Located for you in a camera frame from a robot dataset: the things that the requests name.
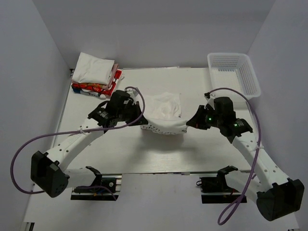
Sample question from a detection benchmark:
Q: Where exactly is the red printed t shirt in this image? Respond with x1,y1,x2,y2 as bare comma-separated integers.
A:
71,69,123,99

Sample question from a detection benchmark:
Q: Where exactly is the white t shirt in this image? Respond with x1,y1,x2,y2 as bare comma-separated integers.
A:
72,52,115,85
140,92,187,135

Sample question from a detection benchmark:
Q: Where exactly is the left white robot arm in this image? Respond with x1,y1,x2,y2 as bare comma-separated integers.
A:
30,87,148,198

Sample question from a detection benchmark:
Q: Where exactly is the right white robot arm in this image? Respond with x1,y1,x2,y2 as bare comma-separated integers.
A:
186,97,305,221

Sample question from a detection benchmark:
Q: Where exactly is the white plastic basket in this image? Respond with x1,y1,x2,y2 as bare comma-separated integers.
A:
207,52,261,99

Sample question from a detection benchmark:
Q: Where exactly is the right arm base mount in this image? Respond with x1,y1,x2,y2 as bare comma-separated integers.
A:
196,166,241,204

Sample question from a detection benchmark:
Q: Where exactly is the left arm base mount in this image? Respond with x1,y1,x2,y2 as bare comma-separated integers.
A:
70,166,122,201

